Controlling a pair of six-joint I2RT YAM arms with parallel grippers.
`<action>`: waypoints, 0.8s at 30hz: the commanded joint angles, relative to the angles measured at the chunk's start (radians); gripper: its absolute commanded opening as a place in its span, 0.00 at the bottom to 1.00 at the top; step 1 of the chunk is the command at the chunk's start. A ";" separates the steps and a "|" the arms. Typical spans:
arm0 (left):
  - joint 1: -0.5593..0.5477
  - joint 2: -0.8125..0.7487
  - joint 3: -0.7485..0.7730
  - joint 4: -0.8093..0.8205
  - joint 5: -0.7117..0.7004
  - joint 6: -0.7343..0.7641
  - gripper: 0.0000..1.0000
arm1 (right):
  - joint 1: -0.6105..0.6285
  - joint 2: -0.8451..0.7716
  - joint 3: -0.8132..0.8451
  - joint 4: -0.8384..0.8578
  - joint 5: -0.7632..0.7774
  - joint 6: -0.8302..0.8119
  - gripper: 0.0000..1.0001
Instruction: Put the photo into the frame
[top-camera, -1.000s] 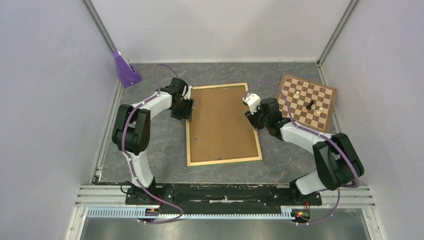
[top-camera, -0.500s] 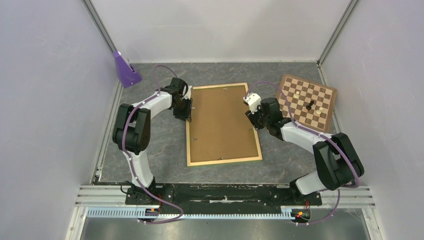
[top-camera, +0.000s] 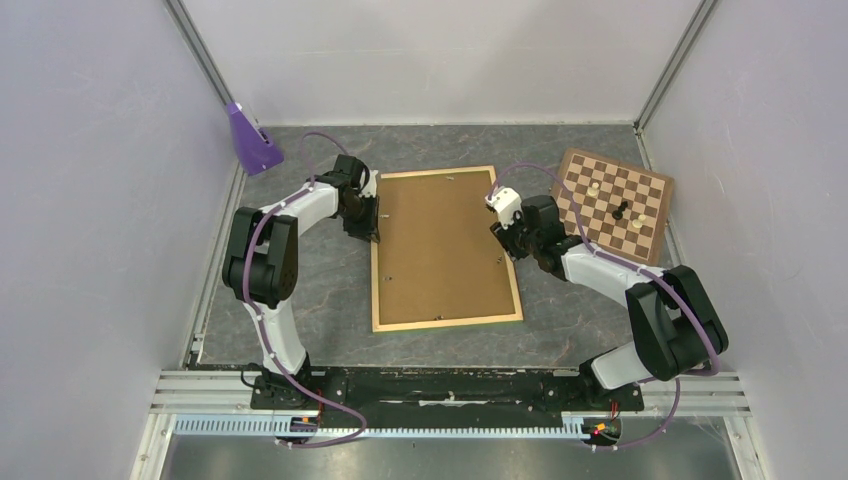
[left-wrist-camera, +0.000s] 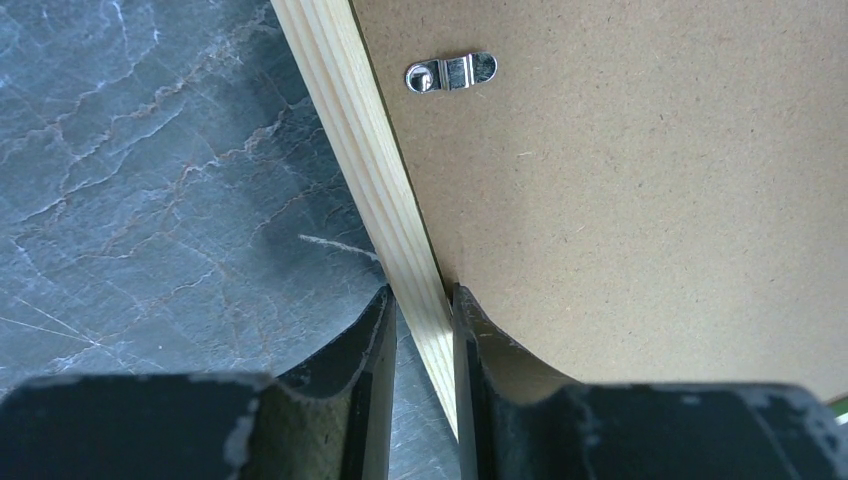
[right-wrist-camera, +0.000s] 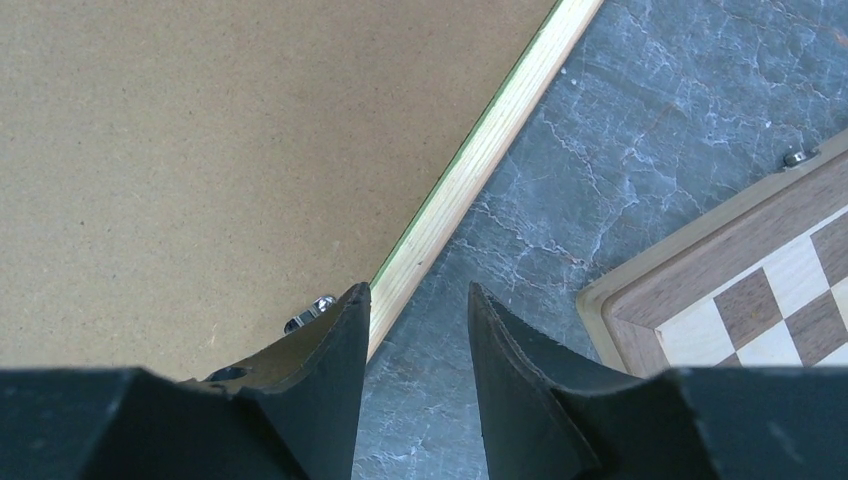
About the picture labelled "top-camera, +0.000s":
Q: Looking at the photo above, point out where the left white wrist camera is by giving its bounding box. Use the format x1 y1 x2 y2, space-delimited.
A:
360 170 379 198

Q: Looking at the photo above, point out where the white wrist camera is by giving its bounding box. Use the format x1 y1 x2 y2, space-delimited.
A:
360 170 379 198
485 186 522 229

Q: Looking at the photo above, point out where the purple plastic stand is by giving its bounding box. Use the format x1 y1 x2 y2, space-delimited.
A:
226 102 285 176

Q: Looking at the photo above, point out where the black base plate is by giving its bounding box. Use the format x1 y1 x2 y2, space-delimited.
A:
250 366 645 429

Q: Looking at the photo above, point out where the wooden chessboard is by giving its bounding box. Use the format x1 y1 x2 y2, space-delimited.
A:
551 148 675 266

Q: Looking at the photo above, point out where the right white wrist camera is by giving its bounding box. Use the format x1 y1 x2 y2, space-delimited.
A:
485 186 522 229

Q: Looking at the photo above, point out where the light wooden picture frame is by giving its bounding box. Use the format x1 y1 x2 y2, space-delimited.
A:
369 165 525 334

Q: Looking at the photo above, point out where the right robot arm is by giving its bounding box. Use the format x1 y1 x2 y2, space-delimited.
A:
485 188 729 408

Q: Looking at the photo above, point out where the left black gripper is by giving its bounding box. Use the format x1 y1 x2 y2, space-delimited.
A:
338 192 379 243

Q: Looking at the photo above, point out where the brown frame backing board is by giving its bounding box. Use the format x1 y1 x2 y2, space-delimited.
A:
376 170 518 326

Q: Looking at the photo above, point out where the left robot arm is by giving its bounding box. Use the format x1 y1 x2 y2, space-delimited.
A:
222 154 380 408

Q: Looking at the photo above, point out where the black chess piece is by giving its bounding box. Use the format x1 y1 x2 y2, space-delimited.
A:
611 200 629 221

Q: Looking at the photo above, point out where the white slotted cable duct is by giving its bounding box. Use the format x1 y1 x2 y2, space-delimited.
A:
173 414 608 440

